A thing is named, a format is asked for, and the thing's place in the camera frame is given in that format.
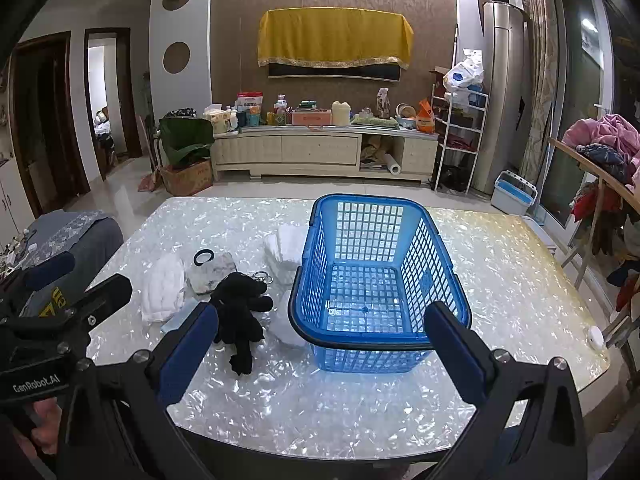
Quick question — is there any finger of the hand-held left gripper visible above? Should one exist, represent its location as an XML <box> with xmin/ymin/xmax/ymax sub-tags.
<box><xmin>70</xmin><ymin>274</ymin><xmax>134</xmax><ymax>333</ymax></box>
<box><xmin>22</xmin><ymin>251</ymin><xmax>77</xmax><ymax>292</ymax></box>

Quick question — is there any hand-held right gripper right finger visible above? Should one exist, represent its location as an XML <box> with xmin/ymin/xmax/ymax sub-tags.
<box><xmin>424</xmin><ymin>301</ymin><xmax>591</xmax><ymax>480</ymax></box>

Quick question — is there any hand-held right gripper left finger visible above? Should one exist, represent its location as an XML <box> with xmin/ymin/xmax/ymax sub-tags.
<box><xmin>57</xmin><ymin>301</ymin><xmax>221</xmax><ymax>480</ymax></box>

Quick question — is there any grey marbled cloth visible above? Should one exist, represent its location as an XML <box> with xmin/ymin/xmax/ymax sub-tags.
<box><xmin>186</xmin><ymin>252</ymin><xmax>238</xmax><ymax>296</ymax></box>

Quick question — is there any blue plastic basket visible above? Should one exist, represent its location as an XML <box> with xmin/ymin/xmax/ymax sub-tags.
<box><xmin>288</xmin><ymin>193</ymin><xmax>472</xmax><ymax>374</ymax></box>

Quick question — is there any white soft cloth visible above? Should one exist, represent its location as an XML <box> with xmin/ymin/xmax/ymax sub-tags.
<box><xmin>270</xmin><ymin>292</ymin><xmax>307</xmax><ymax>348</ymax></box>

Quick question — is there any person's left hand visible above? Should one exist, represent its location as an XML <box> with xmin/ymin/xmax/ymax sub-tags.
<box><xmin>20</xmin><ymin>400</ymin><xmax>66</xmax><ymax>461</ymax></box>

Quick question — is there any light blue face mask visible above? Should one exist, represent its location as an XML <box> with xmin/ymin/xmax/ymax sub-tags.
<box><xmin>161</xmin><ymin>307</ymin><xmax>196</xmax><ymax>333</ymax></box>

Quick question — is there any grey covered chair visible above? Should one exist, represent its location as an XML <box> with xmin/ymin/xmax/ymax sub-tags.
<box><xmin>15</xmin><ymin>210</ymin><xmax>124</xmax><ymax>311</ymax></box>

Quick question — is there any white folded towel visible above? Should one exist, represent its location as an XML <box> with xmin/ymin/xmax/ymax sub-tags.
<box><xmin>141</xmin><ymin>253</ymin><xmax>187</xmax><ymax>324</ymax></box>

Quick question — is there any black plush toy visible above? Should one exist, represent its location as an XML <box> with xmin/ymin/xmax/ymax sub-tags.
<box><xmin>210</xmin><ymin>274</ymin><xmax>275</xmax><ymax>376</ymax></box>

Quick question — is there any red broom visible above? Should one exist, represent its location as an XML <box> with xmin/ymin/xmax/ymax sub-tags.
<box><xmin>137</xmin><ymin>115</ymin><xmax>162</xmax><ymax>193</ymax></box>

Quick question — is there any cardboard box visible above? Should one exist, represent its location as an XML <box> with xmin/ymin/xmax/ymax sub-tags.
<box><xmin>160</xmin><ymin>160</ymin><xmax>214</xmax><ymax>197</ymax></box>

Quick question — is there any white folded cloth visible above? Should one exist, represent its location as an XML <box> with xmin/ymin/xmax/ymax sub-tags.
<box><xmin>263</xmin><ymin>225</ymin><xmax>304</xmax><ymax>273</ymax></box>

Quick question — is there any dark wooden door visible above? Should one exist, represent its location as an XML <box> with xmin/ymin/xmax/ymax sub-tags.
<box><xmin>10</xmin><ymin>31</ymin><xmax>91</xmax><ymax>216</ymax></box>

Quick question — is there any white blue storage box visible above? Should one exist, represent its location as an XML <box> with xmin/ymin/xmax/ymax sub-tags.
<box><xmin>491</xmin><ymin>170</ymin><xmax>538</xmax><ymax>216</ymax></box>

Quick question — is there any white metal rack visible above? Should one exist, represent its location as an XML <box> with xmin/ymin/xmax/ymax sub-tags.
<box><xmin>432</xmin><ymin>80</ymin><xmax>490</xmax><ymax>193</ymax></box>

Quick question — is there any orange bag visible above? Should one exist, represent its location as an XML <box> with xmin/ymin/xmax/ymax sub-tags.
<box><xmin>416</xmin><ymin>99</ymin><xmax>435</xmax><ymax>133</ymax></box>

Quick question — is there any white and red bag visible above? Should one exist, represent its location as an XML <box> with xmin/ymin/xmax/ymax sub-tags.
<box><xmin>236</xmin><ymin>91</ymin><xmax>264</xmax><ymax>113</ymax></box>

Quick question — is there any cream television cabinet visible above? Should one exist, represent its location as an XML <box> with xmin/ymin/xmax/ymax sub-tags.
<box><xmin>210</xmin><ymin>125</ymin><xmax>441</xmax><ymax>181</ymax></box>

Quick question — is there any pile of clothes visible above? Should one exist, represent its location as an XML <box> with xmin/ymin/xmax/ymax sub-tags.
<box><xmin>562</xmin><ymin>114</ymin><xmax>640</xmax><ymax>186</ymax></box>

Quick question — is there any pink box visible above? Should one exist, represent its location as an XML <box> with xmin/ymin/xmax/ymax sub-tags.
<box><xmin>291</xmin><ymin>110</ymin><xmax>333</xmax><ymax>126</ymax></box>

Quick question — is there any standing air conditioner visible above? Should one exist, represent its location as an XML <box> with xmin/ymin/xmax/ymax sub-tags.
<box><xmin>470</xmin><ymin>1</ymin><xmax>531</xmax><ymax>196</ymax></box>

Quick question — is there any white plastic bag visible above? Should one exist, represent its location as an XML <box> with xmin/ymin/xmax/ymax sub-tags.
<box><xmin>442</xmin><ymin>49</ymin><xmax>485</xmax><ymax>92</ymax></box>

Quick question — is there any black television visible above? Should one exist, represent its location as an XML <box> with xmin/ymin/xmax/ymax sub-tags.
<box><xmin>267</xmin><ymin>57</ymin><xmax>402</xmax><ymax>82</ymax></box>

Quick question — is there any patterned curtain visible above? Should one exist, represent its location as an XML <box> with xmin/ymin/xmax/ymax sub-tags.
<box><xmin>515</xmin><ymin>0</ymin><xmax>561</xmax><ymax>176</ymax></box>

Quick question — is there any yellow cover cloth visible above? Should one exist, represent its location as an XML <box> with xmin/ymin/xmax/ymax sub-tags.
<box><xmin>257</xmin><ymin>9</ymin><xmax>415</xmax><ymax>68</ymax></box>

